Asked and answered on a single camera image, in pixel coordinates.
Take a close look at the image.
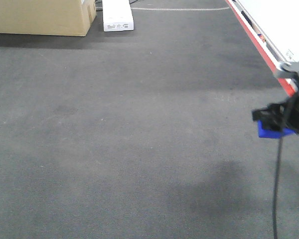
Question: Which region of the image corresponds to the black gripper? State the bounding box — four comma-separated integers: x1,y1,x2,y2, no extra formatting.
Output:
252,97,299,134

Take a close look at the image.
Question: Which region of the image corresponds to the blue plastic part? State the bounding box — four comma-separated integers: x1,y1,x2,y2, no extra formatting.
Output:
257,120,296,139

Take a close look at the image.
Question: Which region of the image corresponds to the white board panel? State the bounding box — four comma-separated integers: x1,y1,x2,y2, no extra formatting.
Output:
226,0,299,95

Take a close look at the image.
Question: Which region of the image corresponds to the long white carton box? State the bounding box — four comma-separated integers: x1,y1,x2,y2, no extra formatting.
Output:
102,0,134,32

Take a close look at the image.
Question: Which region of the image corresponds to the large cardboard box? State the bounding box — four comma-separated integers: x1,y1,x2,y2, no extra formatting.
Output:
0,0,97,36

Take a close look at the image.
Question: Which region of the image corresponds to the black hanging cable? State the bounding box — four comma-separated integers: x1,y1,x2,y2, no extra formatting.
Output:
272,94,299,239

